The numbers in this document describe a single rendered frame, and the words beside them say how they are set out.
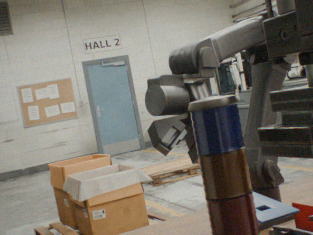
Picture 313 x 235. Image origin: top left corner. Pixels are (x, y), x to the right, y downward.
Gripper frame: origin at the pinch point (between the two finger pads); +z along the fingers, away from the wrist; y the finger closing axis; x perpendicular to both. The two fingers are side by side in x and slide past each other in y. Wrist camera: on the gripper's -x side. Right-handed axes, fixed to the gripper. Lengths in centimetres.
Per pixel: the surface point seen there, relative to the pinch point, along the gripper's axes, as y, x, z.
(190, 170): -549, 248, -140
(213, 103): 49, -25, 3
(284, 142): 30.4, -7.4, 2.7
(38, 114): -951, 142, -442
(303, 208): -1.0, 13.0, 7.7
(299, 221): -3.7, 12.9, 9.6
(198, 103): 48, -26, 3
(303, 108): 31.8, -3.9, -0.4
